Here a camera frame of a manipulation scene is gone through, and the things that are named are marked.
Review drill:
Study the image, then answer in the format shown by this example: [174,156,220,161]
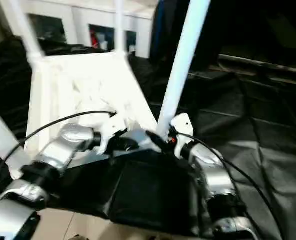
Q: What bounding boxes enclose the white plastic table top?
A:
[6,51,163,180]

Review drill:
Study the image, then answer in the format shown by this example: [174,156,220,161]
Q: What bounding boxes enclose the dark blue hanging cloth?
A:
[149,0,171,60]

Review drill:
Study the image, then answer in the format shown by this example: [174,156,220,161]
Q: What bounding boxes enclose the black metal rod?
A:
[217,54,296,76]

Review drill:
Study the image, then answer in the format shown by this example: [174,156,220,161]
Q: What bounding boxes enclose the white glass-door cabinet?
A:
[12,0,155,60]

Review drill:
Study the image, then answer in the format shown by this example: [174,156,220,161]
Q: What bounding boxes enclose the black left wrist camera cable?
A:
[0,110,117,196]

